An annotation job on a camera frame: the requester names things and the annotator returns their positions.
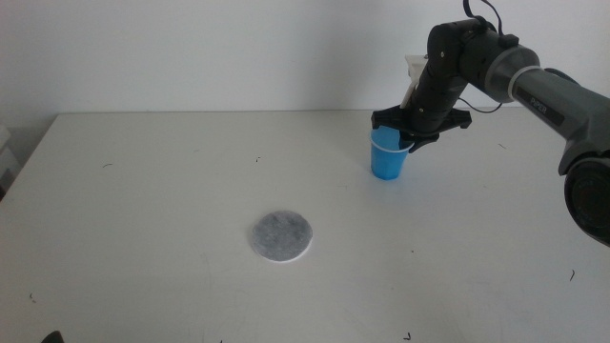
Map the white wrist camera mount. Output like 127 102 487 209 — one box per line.
399 53 431 111

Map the round grey felt cup mat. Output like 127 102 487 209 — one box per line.
251 210 315 264

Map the thin black cable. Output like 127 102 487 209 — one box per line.
462 0 507 37
456 96 505 115

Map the blue plastic cup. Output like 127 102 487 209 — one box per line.
370 126 414 182

